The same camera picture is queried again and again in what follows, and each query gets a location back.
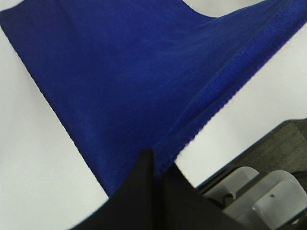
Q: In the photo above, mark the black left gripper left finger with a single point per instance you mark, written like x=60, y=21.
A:
x=134, y=205

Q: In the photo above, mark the blue microfibre towel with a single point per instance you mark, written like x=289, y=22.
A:
x=127, y=75

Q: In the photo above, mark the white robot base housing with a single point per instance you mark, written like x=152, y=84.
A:
x=258, y=200

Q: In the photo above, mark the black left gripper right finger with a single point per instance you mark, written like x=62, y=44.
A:
x=184, y=208

